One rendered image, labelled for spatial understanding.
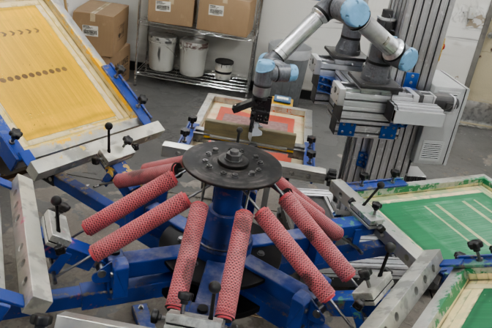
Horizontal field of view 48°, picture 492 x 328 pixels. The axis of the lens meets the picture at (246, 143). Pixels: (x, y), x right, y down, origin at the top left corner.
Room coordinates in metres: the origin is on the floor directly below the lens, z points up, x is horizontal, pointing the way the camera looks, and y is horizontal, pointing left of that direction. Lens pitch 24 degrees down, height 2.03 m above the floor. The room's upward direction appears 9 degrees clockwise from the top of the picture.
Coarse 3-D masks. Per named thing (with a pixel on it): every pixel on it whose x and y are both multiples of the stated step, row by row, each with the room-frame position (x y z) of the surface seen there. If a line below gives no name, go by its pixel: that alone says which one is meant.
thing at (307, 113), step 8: (208, 96) 2.86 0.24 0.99; (216, 96) 2.88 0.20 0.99; (224, 96) 2.90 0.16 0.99; (208, 104) 2.73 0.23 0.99; (232, 104) 2.87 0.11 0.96; (272, 104) 2.88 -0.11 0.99; (200, 112) 2.60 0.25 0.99; (208, 112) 2.70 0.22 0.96; (280, 112) 2.86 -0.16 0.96; (288, 112) 2.86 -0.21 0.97; (296, 112) 2.85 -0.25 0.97; (304, 112) 2.85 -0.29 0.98; (200, 120) 2.50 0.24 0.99; (304, 120) 2.80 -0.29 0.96; (304, 128) 2.65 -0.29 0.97; (304, 136) 2.51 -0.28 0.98; (192, 144) 2.28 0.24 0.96
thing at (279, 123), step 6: (270, 120) 2.73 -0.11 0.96; (276, 120) 2.74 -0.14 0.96; (282, 120) 2.75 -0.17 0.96; (288, 120) 2.77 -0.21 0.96; (264, 126) 2.63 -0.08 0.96; (270, 126) 2.65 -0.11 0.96; (276, 126) 2.66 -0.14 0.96; (282, 126) 2.67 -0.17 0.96; (288, 126) 2.68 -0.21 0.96; (276, 156) 2.30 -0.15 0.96; (282, 156) 2.31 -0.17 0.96; (288, 162) 2.25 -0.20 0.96
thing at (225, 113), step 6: (222, 108) 2.79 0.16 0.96; (228, 108) 2.81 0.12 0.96; (222, 114) 2.71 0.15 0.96; (228, 114) 2.72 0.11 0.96; (234, 114) 2.73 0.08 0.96; (240, 114) 2.75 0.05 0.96; (246, 114) 2.76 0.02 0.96; (222, 120) 2.63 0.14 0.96; (228, 120) 2.64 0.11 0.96; (234, 120) 2.65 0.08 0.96; (240, 120) 2.66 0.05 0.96; (246, 120) 2.68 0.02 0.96
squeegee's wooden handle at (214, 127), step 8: (208, 120) 2.24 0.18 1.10; (216, 120) 2.25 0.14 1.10; (208, 128) 2.24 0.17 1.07; (216, 128) 2.24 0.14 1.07; (224, 128) 2.24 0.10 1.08; (232, 128) 2.23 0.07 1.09; (248, 128) 2.23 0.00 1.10; (264, 128) 2.24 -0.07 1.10; (224, 136) 2.24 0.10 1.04; (232, 136) 2.23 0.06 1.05; (240, 136) 2.23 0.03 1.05; (256, 136) 2.23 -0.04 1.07; (264, 136) 2.23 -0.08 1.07; (272, 136) 2.22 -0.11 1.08; (280, 136) 2.22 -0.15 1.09; (288, 136) 2.22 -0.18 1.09; (296, 136) 2.22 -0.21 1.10; (272, 144) 2.22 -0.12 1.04; (280, 144) 2.22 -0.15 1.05; (288, 144) 2.22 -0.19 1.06
